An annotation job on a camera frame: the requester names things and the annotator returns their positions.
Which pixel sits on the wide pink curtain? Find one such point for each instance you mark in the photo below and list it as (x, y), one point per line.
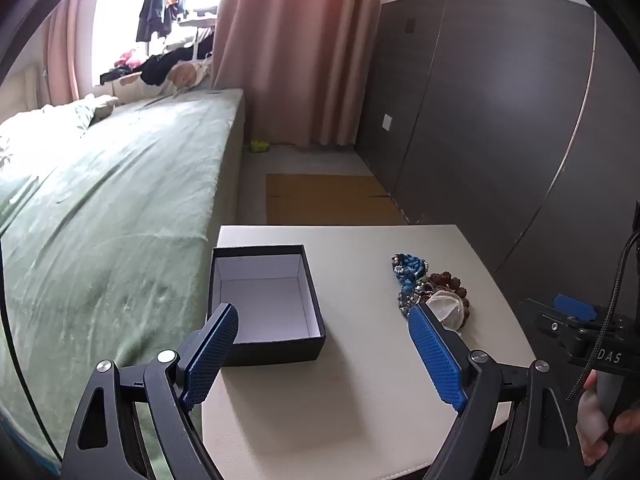
(290, 50)

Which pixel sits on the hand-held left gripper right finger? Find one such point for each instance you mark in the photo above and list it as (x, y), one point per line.
(435, 360)

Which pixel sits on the white quilt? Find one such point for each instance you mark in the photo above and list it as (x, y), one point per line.
(30, 130)

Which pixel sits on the bed with green sheet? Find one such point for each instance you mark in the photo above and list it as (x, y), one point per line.
(125, 210)

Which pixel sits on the white wall socket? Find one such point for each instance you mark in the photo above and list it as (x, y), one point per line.
(388, 122)

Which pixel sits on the flat cardboard sheet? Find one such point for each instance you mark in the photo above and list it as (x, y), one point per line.
(325, 200)

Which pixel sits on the person's right hand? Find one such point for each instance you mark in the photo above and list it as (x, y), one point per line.
(590, 425)

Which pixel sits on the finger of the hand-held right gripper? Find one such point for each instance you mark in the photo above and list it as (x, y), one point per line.
(575, 306)

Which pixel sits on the small green thing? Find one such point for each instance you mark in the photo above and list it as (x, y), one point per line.
(259, 146)

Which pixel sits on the pile of clothes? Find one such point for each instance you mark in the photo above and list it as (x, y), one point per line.
(160, 65)

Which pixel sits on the dark grey wardrobe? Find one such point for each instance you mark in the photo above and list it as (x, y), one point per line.
(500, 110)

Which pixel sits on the narrow pink curtain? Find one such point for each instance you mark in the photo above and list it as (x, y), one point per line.
(62, 55)

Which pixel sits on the black box with white inside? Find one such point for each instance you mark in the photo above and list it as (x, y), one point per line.
(270, 305)

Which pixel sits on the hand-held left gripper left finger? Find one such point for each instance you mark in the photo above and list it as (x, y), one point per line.
(210, 355)

